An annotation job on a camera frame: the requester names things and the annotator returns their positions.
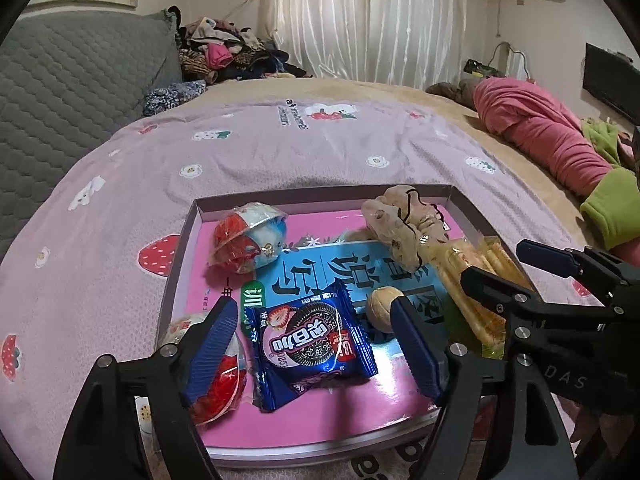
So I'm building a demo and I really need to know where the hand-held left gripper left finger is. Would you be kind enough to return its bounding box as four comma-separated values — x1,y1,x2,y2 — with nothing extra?
52,297,240,480

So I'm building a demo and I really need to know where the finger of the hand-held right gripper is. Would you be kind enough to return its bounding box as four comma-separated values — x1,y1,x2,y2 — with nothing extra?
460,266,538,318
516,239,583,278

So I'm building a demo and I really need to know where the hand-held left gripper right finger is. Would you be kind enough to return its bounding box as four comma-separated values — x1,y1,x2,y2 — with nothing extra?
390,296,576,480

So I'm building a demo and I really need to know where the clear cracker packet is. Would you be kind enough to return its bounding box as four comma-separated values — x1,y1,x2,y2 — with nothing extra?
472,235,533,293
432,245,508,348

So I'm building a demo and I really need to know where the walnut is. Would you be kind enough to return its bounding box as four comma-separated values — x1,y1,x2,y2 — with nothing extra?
366,286,405,333

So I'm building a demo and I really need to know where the shallow box with pink lining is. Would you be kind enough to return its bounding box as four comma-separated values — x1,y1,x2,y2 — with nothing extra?
155,184,541,463

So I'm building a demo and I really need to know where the blue cookie packet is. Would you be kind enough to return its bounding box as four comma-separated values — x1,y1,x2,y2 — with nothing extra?
241,279,379,413

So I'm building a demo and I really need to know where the beige hair scrunchie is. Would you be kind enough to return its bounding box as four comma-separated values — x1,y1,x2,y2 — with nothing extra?
361,185,451,271

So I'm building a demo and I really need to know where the person's right hand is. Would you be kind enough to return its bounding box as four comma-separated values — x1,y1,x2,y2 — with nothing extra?
571,404,615,461

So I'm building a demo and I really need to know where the green blanket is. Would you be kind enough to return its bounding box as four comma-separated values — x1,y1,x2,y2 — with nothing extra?
580,117,640,251

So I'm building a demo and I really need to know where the pink quilt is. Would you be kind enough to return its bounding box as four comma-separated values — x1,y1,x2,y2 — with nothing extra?
472,77,640,263

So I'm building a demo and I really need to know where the black television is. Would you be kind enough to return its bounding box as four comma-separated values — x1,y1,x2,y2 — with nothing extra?
584,42,640,123

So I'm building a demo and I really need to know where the brown cloth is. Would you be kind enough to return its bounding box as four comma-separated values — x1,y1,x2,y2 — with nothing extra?
425,77,478,106

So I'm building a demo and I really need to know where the dark bag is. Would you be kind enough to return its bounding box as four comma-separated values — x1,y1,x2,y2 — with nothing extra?
462,59,501,78

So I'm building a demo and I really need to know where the lilac printed blanket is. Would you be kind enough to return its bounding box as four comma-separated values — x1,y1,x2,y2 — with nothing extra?
0,97,601,480

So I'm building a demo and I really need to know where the dark blue patterned cloth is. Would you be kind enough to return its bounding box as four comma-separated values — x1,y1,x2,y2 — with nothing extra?
142,80,207,117

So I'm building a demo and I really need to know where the pile of clothes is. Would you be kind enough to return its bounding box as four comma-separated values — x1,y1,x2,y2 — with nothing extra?
172,6,313,85

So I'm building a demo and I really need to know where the grey quilted headboard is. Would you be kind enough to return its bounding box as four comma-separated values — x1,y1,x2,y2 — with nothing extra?
0,10,183,261

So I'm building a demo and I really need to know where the white curtain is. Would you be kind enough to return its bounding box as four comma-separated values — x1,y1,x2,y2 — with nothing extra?
257,0,473,92

